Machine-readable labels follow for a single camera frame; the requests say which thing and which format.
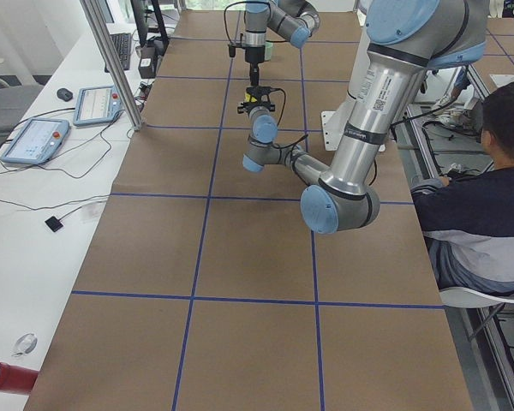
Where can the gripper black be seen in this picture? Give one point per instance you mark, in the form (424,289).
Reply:
(254,54)
(244,104)

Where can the yellow plastic cup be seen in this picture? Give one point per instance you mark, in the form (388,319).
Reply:
(249,98)

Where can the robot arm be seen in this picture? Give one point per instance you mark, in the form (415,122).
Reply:
(293,21)
(402,41)

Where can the green plastic cup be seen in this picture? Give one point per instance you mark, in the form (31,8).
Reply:
(268,50)

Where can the black monitor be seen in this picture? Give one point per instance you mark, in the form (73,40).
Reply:
(139,9)

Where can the black keyboard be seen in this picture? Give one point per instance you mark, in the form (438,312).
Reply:
(123,45)

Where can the far blue teach pendant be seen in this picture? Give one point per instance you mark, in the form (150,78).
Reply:
(97,105)

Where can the blue teach pendant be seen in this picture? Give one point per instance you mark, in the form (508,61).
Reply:
(37,141)
(97,105)

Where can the black computer mouse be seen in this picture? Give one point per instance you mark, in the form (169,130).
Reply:
(64,94)

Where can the brown paper table mat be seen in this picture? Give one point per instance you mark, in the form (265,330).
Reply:
(203,289)

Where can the near blue teach pendant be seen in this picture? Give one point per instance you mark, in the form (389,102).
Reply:
(37,141)

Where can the small black square pad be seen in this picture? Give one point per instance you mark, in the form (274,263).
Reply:
(53,223)

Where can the seated person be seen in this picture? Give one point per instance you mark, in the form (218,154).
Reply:
(468,223)

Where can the white chair seat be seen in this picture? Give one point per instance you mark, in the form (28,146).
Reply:
(461,297)

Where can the round clear tape roll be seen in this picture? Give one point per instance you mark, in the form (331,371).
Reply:
(24,345)

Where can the red cylinder bottle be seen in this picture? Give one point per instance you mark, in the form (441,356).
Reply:
(17,380)

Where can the aluminium frame post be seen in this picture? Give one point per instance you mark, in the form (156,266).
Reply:
(96,21)

